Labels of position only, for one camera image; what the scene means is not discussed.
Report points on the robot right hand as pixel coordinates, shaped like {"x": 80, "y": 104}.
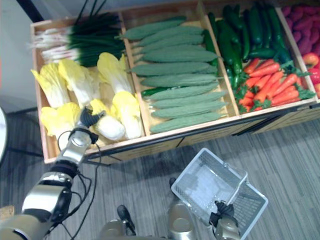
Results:
{"x": 225, "y": 210}

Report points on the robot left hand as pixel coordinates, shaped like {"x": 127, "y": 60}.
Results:
{"x": 87, "y": 118}

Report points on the yellow white napa cabbage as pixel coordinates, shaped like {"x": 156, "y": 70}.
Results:
{"x": 58, "y": 117}
{"x": 108, "y": 127}
{"x": 77, "y": 80}
{"x": 130, "y": 112}
{"x": 52, "y": 85}
{"x": 115, "y": 72}

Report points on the grey plastic shopping basket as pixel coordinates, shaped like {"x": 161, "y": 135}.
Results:
{"x": 200, "y": 180}

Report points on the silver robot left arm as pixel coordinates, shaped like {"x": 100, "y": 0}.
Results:
{"x": 73, "y": 148}

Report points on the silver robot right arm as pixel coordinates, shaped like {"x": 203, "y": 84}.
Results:
{"x": 228, "y": 228}

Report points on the wooden vegetable display stand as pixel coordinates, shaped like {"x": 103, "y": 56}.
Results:
{"x": 160, "y": 147}
{"x": 287, "y": 121}

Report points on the silver robot right leg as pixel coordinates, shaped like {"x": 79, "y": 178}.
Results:
{"x": 180, "y": 220}

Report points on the silver robot leg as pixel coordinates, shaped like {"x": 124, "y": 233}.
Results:
{"x": 180, "y": 220}
{"x": 112, "y": 230}

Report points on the dark robot right foot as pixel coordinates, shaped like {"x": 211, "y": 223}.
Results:
{"x": 172, "y": 183}

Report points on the dark robot foot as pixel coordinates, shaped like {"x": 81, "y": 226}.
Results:
{"x": 126, "y": 217}
{"x": 172, "y": 183}

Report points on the green white scallion bunch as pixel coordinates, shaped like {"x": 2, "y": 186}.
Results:
{"x": 85, "y": 53}
{"x": 82, "y": 30}

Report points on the dark green cucumber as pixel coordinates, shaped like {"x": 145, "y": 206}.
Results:
{"x": 212, "y": 21}
{"x": 245, "y": 37}
{"x": 230, "y": 76}
{"x": 225, "y": 42}
{"x": 231, "y": 15}
{"x": 261, "y": 53}
{"x": 209, "y": 42}
{"x": 255, "y": 25}
{"x": 275, "y": 27}
{"x": 236, "y": 62}
{"x": 150, "y": 92}
{"x": 265, "y": 25}

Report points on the white round object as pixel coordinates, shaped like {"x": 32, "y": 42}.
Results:
{"x": 2, "y": 132}

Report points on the pale green bitter gourd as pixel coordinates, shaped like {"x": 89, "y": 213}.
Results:
{"x": 187, "y": 99}
{"x": 172, "y": 68}
{"x": 172, "y": 33}
{"x": 187, "y": 109}
{"x": 177, "y": 80}
{"x": 180, "y": 56}
{"x": 175, "y": 48}
{"x": 182, "y": 91}
{"x": 155, "y": 27}
{"x": 177, "y": 41}
{"x": 185, "y": 122}

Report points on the dark robot left foot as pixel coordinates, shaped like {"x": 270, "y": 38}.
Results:
{"x": 126, "y": 217}

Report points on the orange carrot with greens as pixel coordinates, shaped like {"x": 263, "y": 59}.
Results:
{"x": 247, "y": 108}
{"x": 271, "y": 82}
{"x": 246, "y": 101}
{"x": 285, "y": 96}
{"x": 261, "y": 81}
{"x": 252, "y": 81}
{"x": 264, "y": 64}
{"x": 287, "y": 101}
{"x": 285, "y": 83}
{"x": 250, "y": 94}
{"x": 251, "y": 65}
{"x": 265, "y": 70}
{"x": 262, "y": 96}
{"x": 287, "y": 89}

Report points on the silver robot left leg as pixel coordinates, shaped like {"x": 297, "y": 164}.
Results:
{"x": 112, "y": 230}

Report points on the black slanted bar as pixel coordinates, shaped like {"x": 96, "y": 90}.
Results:
{"x": 30, "y": 10}

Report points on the light wooden block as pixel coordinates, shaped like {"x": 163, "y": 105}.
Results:
{"x": 6, "y": 212}

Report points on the orange red tomato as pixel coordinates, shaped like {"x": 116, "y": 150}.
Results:
{"x": 318, "y": 90}

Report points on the yellow red tomato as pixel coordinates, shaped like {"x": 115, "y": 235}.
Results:
{"x": 310, "y": 60}

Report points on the purple sweet potato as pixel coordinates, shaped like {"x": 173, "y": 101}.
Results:
{"x": 303, "y": 23}
{"x": 315, "y": 35}
{"x": 303, "y": 46}
{"x": 290, "y": 23}
{"x": 297, "y": 36}
{"x": 297, "y": 13}
{"x": 286, "y": 11}

